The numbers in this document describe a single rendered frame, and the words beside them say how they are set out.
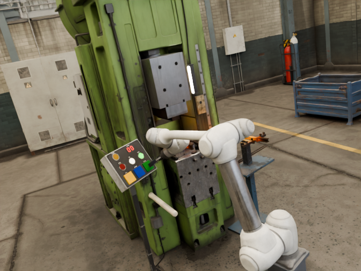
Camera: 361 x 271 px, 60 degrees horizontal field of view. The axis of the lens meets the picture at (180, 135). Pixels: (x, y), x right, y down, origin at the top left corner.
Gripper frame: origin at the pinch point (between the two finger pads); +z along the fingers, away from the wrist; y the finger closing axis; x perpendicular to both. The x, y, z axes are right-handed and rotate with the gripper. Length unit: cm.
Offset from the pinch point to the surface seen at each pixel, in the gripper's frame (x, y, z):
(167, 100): 35, 38, -15
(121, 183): 0.4, -26.9, 8.0
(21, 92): 304, 197, 439
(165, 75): 52, 41, -27
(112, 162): 16.4, -25.0, 5.5
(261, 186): -95, 164, 42
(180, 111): 23, 47, -13
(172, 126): 22, 79, 32
